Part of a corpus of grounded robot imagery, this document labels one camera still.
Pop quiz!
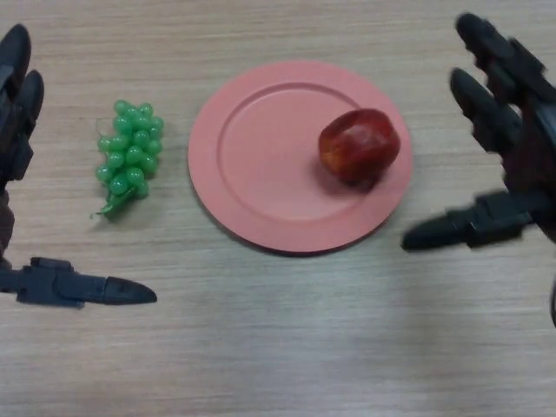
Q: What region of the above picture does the green grape bunch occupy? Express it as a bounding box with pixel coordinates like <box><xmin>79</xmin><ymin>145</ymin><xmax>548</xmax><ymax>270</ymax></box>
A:
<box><xmin>89</xmin><ymin>99</ymin><xmax>165</xmax><ymax>221</ymax></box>

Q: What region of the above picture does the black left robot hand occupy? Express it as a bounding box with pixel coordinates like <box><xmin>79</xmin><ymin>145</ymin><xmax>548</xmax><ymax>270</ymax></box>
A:
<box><xmin>0</xmin><ymin>23</ymin><xmax>158</xmax><ymax>310</ymax></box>

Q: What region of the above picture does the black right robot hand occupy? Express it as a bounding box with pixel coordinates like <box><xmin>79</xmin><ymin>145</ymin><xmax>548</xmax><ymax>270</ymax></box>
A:
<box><xmin>401</xmin><ymin>12</ymin><xmax>556</xmax><ymax>252</ymax></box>

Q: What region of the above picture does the red apple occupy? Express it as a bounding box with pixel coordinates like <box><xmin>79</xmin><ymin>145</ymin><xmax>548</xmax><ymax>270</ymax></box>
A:
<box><xmin>318</xmin><ymin>108</ymin><xmax>400</xmax><ymax>186</ymax></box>

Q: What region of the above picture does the pink round plate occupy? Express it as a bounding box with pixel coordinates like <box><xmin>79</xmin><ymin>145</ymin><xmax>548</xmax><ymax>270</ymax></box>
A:
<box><xmin>188</xmin><ymin>60</ymin><xmax>414</xmax><ymax>255</ymax></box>

